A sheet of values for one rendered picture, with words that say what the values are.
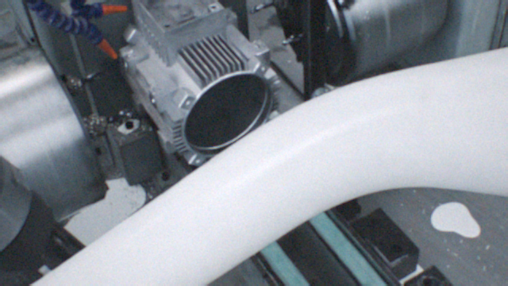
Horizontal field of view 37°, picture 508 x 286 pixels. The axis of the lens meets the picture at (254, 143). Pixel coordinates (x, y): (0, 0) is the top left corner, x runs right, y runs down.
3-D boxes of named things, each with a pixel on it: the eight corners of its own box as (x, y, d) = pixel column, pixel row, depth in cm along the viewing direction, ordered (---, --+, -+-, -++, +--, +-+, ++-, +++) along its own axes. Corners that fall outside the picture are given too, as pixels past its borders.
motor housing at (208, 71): (129, 109, 130) (106, 21, 116) (225, 67, 136) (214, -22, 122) (182, 183, 118) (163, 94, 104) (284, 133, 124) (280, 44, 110)
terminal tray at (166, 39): (136, 30, 120) (127, -7, 115) (194, 6, 123) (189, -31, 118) (169, 71, 113) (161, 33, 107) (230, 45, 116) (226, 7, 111)
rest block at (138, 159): (117, 167, 137) (102, 121, 128) (151, 151, 139) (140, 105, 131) (130, 188, 133) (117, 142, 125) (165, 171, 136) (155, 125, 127)
